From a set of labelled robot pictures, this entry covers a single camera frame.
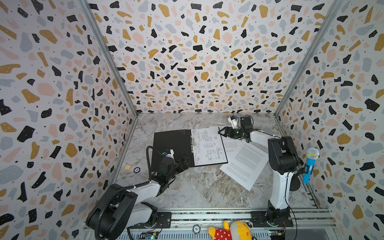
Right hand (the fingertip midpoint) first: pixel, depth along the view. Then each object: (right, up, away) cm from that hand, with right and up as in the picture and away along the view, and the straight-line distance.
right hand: (220, 130), depth 99 cm
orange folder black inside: (-28, -9, +5) cm, 30 cm away
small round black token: (-52, -24, -9) cm, 58 cm away
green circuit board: (-38, -49, -29) cm, 69 cm away
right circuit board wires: (+25, -50, -28) cm, 62 cm away
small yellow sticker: (-58, -22, -9) cm, 62 cm away
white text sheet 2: (+7, -11, +4) cm, 14 cm away
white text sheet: (+15, -21, -4) cm, 27 cm away
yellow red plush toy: (+3, -43, -34) cm, 55 cm away
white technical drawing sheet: (-8, -12, +4) cm, 15 cm away
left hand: (-22, -17, -12) cm, 30 cm away
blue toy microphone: (+39, -11, -30) cm, 50 cm away
